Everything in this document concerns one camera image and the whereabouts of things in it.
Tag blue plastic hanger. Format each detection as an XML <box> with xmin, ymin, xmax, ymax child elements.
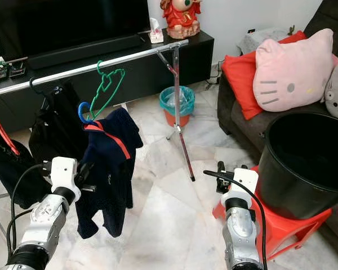
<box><xmin>77</xmin><ymin>101</ymin><xmax>95</xmax><ymax>125</ymax></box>

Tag green plastic hanger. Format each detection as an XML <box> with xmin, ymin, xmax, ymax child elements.
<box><xmin>90</xmin><ymin>60</ymin><xmax>126</xmax><ymax>120</ymax></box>

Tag red plastic hanger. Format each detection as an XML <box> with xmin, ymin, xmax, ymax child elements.
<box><xmin>0</xmin><ymin>107</ymin><xmax>21</xmax><ymax>157</ymax></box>

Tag dark grey sofa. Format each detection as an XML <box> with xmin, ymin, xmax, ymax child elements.
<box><xmin>217</xmin><ymin>0</ymin><xmax>338</xmax><ymax>248</ymax></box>

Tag black shorts red trim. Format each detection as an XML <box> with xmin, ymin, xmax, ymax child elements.
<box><xmin>29</xmin><ymin>82</ymin><xmax>91</xmax><ymax>164</ymax></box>

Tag dark navy printed t-shirt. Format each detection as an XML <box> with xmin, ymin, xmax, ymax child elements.
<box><xmin>0</xmin><ymin>121</ymin><xmax>54</xmax><ymax>209</ymax></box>

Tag black plastic bucket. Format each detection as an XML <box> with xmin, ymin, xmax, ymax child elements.
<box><xmin>256</xmin><ymin>111</ymin><xmax>338</xmax><ymax>220</ymax></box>

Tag red plastic stool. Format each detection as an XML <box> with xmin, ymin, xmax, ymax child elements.
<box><xmin>212</xmin><ymin>163</ymin><xmax>333</xmax><ymax>262</ymax></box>

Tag orange bin green bag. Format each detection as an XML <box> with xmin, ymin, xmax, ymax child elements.
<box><xmin>159</xmin><ymin>85</ymin><xmax>196</xmax><ymax>127</ymax></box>

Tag red cushion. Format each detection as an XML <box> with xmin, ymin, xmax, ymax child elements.
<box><xmin>221</xmin><ymin>31</ymin><xmax>308</xmax><ymax>120</ymax></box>

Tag black TV cabinet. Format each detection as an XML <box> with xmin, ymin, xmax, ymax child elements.
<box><xmin>0</xmin><ymin>29</ymin><xmax>215</xmax><ymax>133</ymax></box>

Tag pink cat face cushion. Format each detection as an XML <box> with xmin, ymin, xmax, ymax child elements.
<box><xmin>252</xmin><ymin>28</ymin><xmax>336</xmax><ymax>112</ymax></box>

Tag black soundbar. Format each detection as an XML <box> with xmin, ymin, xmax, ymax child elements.
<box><xmin>25</xmin><ymin>34</ymin><xmax>143</xmax><ymax>71</ymax></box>

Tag green circuit board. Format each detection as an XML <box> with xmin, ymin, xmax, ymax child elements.
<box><xmin>0</xmin><ymin>55</ymin><xmax>29</xmax><ymax>82</ymax></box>

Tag grey marble side table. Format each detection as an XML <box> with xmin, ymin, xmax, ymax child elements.
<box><xmin>235</xmin><ymin>26</ymin><xmax>293</xmax><ymax>55</ymax></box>

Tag white tissue box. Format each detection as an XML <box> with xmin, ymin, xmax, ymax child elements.
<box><xmin>149</xmin><ymin>18</ymin><xmax>164</xmax><ymax>44</ymax></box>

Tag black flat television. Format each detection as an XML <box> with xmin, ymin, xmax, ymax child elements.
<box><xmin>0</xmin><ymin>0</ymin><xmax>150</xmax><ymax>60</ymax></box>

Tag red figurine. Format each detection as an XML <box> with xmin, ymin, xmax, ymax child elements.
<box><xmin>161</xmin><ymin>0</ymin><xmax>203</xmax><ymax>40</ymax></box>

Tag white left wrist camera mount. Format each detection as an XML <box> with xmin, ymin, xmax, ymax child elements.
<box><xmin>50</xmin><ymin>157</ymin><xmax>82</xmax><ymax>200</ymax></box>

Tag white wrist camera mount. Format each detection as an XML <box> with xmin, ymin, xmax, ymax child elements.
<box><xmin>223</xmin><ymin>168</ymin><xmax>260</xmax><ymax>210</ymax></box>
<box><xmin>50</xmin><ymin>157</ymin><xmax>82</xmax><ymax>200</ymax></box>

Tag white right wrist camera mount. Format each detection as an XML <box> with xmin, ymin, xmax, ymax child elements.
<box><xmin>223</xmin><ymin>168</ymin><xmax>260</xmax><ymax>210</ymax></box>

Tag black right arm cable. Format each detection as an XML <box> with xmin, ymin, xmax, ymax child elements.
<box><xmin>204</xmin><ymin>170</ymin><xmax>268</xmax><ymax>270</ymax></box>

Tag silver clothes rack rail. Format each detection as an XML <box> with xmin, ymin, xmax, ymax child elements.
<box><xmin>0</xmin><ymin>39</ymin><xmax>189</xmax><ymax>97</ymax></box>

